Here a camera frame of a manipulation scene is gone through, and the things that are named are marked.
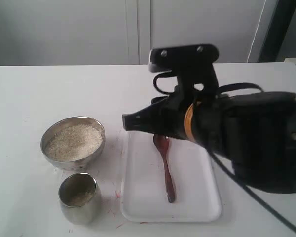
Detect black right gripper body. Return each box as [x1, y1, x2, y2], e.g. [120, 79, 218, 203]
[150, 95, 195, 141]

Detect brown wooden spoon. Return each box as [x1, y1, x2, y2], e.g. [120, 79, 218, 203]
[153, 134, 176, 203]

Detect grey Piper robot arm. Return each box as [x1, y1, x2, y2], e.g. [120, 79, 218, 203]
[122, 92, 296, 194]

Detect steel bowl of rice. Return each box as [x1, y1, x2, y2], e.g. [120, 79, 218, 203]
[40, 117, 106, 171]

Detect small steel cup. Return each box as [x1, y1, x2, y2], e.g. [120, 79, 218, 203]
[58, 173, 101, 225]

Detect white plastic tray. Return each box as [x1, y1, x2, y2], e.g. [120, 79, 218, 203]
[121, 131, 222, 222]

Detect white cabinet doors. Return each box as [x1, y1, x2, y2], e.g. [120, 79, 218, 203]
[0, 0, 278, 65]

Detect dark vertical post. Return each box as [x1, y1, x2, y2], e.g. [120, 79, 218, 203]
[258, 0, 296, 63]

